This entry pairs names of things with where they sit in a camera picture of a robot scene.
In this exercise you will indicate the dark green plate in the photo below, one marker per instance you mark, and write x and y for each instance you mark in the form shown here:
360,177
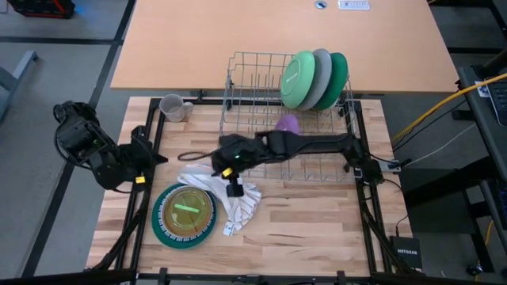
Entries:
338,79

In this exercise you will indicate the grey desk grommet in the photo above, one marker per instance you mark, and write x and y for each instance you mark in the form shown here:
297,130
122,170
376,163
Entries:
320,4

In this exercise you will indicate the purple plate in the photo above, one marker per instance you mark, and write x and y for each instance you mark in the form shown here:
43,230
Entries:
288,124

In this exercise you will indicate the black keyboard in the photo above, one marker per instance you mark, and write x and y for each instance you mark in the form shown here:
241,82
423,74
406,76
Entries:
499,103

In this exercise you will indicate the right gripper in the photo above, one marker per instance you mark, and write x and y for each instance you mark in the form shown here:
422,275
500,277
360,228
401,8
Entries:
233,154

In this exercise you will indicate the black and red case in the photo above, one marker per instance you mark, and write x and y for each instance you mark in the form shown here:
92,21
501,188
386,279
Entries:
39,8

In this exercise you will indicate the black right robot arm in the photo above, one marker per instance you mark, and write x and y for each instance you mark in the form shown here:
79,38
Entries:
317,144

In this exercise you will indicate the grey metal bench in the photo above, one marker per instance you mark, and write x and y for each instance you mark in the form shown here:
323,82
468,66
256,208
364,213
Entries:
24,63

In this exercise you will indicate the white striped dish towel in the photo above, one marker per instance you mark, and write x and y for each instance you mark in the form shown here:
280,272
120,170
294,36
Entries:
245,213

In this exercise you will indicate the black aluminium frame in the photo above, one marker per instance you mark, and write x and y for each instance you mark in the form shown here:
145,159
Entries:
369,245

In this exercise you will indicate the green plate with white stripes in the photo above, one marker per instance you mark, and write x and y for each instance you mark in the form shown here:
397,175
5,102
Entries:
184,244

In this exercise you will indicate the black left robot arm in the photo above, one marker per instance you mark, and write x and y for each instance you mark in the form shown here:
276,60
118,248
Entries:
99,158

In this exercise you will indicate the translucent white mug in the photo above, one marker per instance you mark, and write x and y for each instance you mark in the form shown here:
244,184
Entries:
172,107

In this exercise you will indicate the light wooden desk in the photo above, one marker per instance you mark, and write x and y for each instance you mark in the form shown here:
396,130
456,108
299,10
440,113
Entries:
178,43

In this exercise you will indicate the yellow translucent bowl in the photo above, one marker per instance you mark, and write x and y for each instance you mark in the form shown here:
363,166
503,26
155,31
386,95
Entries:
186,221

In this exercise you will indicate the grey plate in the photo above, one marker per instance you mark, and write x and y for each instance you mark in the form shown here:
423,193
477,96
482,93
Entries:
321,75

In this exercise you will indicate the black side desk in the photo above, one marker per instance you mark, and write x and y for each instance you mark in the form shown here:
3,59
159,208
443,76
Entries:
473,118

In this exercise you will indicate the light green plate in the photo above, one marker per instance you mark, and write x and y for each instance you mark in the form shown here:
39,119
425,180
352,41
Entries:
297,79

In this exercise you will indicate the white printed label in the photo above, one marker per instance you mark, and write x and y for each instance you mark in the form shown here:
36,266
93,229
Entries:
481,89

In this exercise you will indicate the black Netgear switch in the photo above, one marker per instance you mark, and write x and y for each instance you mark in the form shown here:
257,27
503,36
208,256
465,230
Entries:
406,253

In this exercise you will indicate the white power strip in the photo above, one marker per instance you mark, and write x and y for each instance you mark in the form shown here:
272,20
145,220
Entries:
353,4

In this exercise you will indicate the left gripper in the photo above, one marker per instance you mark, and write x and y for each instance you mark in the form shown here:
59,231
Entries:
124,164

